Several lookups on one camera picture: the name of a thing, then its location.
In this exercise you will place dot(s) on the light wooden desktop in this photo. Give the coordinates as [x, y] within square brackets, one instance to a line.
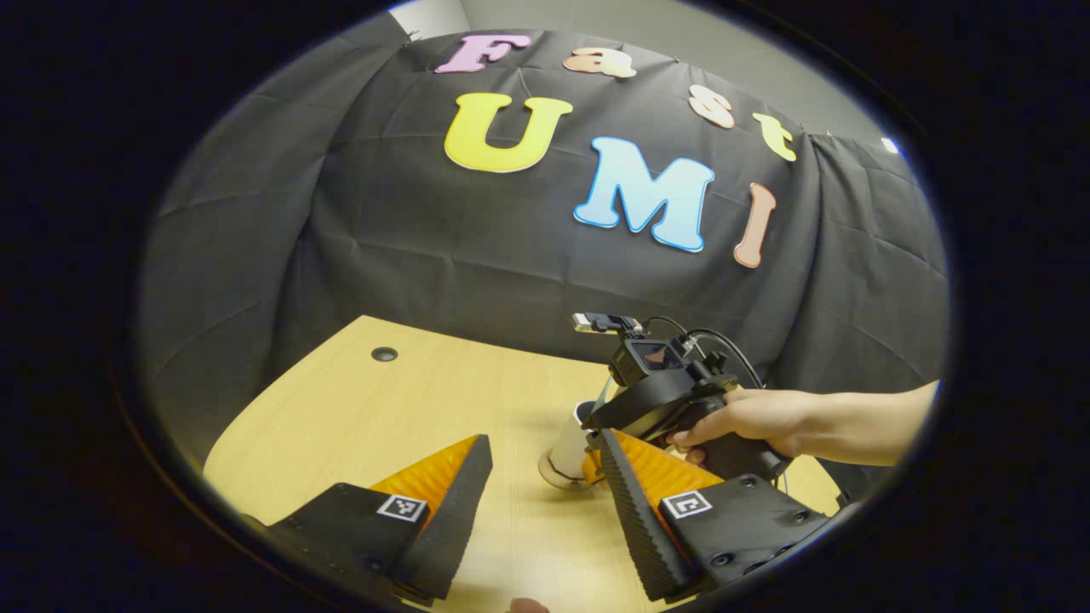
[383, 409]

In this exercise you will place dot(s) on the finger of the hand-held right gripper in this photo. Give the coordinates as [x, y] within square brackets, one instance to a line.
[593, 466]

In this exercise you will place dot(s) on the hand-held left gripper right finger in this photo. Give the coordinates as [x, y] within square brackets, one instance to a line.
[639, 528]

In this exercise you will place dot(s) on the black backdrop cloth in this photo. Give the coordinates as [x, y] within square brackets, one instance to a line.
[426, 255]

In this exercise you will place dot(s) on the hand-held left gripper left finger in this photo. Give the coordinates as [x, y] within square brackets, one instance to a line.
[451, 519]

